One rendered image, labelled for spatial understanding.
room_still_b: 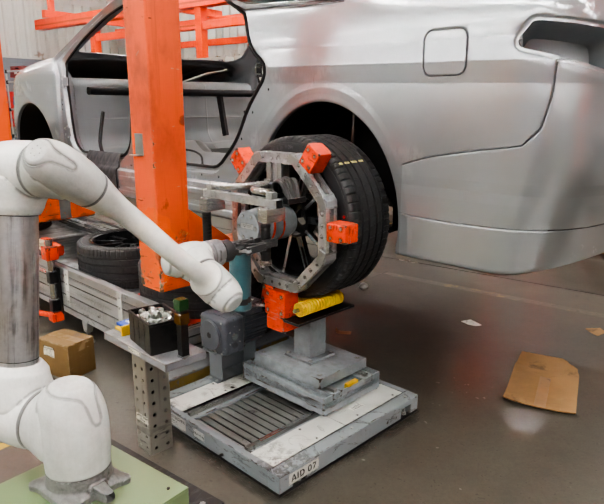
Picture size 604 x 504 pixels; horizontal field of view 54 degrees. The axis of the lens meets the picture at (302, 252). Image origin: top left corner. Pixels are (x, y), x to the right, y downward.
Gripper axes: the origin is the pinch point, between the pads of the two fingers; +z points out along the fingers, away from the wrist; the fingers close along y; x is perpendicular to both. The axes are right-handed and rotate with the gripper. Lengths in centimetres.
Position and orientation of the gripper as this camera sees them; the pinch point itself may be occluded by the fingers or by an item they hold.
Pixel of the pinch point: (266, 242)
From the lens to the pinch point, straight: 208.8
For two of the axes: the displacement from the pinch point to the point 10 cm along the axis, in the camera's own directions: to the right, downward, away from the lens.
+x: 0.0, -9.7, -2.4
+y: 7.1, 1.7, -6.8
